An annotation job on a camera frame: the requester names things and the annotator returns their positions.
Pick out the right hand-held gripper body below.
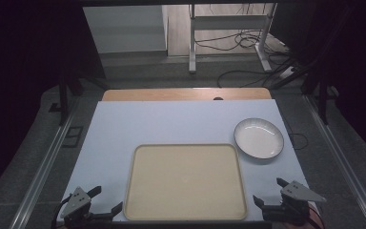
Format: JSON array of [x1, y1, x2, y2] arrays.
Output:
[[262, 179, 328, 225]]

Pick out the white table mat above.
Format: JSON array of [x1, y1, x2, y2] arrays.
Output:
[[56, 99, 315, 223]]

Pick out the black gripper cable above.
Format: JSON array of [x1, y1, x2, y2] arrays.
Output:
[[51, 194, 73, 229]]

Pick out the black cables under desk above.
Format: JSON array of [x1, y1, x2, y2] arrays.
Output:
[[193, 29, 288, 53]]

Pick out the person's right hand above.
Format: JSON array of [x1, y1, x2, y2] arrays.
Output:
[[307, 203, 326, 229]]

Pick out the white plate with dark rim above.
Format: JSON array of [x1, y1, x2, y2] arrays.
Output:
[[234, 117, 285, 160]]

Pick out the white metal desk frame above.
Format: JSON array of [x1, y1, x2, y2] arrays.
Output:
[[189, 3, 278, 74]]

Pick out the white power strip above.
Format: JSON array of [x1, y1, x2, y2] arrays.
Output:
[[279, 65, 297, 80]]

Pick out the thin black cable loop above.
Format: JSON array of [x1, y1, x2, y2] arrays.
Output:
[[287, 132, 310, 152]]

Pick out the black floor cable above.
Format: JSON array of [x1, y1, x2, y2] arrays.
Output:
[[216, 68, 288, 89]]

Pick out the black floor frames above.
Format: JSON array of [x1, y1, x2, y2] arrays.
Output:
[[61, 125, 85, 149]]

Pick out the black metal stand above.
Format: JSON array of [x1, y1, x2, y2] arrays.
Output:
[[300, 61, 341, 126], [48, 71, 88, 127]]

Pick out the dark curtain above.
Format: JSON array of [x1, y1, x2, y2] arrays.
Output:
[[0, 0, 107, 204], [269, 0, 366, 160]]

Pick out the beige rectangular tray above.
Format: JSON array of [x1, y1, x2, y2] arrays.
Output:
[[123, 143, 248, 222]]

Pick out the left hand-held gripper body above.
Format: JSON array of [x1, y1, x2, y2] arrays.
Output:
[[58, 186, 113, 229]]

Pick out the white cabinet panel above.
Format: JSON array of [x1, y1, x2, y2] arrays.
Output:
[[82, 5, 169, 54]]

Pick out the metal floor rail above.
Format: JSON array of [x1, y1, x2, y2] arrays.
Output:
[[9, 113, 75, 229], [303, 94, 366, 229]]

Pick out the wooden table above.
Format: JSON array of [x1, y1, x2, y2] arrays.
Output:
[[102, 88, 273, 102]]

